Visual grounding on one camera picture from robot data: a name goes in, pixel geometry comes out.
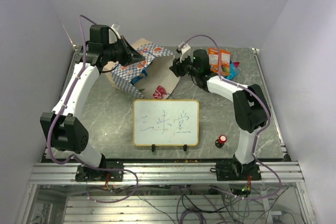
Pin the small red candy pack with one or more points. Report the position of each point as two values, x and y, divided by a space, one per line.
160 93

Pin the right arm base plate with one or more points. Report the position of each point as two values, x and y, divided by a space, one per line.
230 170

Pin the blue white snack bag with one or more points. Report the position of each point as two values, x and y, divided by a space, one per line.
139 77

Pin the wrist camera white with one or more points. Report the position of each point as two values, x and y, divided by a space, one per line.
182 52
115 29

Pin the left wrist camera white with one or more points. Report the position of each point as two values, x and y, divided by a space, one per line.
115 29

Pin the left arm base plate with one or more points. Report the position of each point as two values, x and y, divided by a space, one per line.
114 173

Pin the pink snack bag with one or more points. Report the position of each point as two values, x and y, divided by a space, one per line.
236 64

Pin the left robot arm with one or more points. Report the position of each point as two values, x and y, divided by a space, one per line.
67 138

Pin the blue checkered paper bag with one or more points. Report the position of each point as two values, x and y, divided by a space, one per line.
148 79

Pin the white board with yellow frame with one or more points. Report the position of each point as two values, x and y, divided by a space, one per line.
166 122

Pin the aluminium frame rail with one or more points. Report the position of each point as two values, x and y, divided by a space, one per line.
159 173

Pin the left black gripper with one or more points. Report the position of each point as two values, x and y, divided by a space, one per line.
132 55

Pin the orange Fox's fruits candy bag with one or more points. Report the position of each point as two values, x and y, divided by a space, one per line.
215 61

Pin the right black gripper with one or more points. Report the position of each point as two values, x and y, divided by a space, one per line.
177 67

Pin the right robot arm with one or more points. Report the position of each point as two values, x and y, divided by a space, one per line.
251 112

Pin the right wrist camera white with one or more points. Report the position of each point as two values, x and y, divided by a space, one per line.
182 52

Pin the red emergency stop button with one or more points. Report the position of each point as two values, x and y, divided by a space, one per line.
220 142

